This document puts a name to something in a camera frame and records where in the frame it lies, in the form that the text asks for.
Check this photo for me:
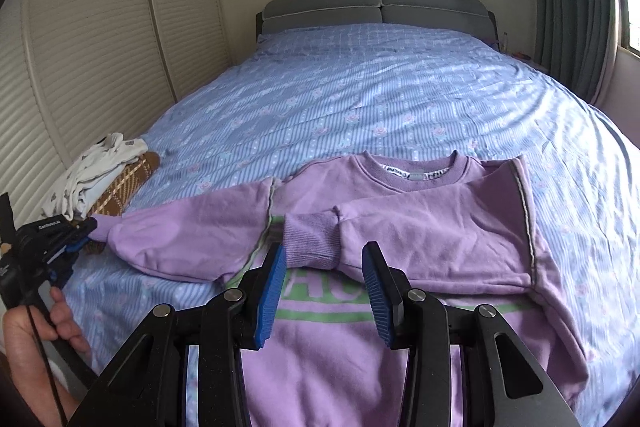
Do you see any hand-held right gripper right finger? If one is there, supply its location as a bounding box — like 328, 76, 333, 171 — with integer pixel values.
361, 241, 583, 427

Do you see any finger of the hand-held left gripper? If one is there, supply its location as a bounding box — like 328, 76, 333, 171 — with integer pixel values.
59, 217, 99, 242
49, 237, 97, 269

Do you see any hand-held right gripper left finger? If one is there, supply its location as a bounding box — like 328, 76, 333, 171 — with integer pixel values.
65, 242, 289, 427

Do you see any purple sweatshirt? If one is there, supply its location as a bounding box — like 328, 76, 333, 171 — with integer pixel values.
92, 150, 592, 427

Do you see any person's left forearm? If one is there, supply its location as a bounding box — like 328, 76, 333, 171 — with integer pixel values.
2, 347, 83, 427

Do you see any person's left hand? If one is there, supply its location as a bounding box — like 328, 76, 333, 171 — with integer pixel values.
2, 286, 93, 364

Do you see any white printed garment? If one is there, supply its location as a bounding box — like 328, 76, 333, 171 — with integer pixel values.
41, 133, 149, 221

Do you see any brown plaid garment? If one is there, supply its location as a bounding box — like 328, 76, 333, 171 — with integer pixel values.
75, 152, 162, 256

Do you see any white louvred wardrobe door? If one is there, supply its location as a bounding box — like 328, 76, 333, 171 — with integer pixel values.
0, 0, 177, 228
144, 0, 236, 104

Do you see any blue floral striped bedspread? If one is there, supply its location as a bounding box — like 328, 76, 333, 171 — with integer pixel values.
59, 23, 640, 427

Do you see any grey headboard cushion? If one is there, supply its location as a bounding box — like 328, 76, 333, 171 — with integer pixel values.
378, 0, 489, 28
262, 0, 384, 36

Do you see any window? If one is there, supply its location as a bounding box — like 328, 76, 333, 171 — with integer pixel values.
612, 0, 640, 58

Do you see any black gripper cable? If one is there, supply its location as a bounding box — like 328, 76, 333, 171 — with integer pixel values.
25, 297, 68, 427

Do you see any dark headboard frame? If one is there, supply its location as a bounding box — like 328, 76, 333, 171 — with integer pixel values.
255, 9, 499, 46

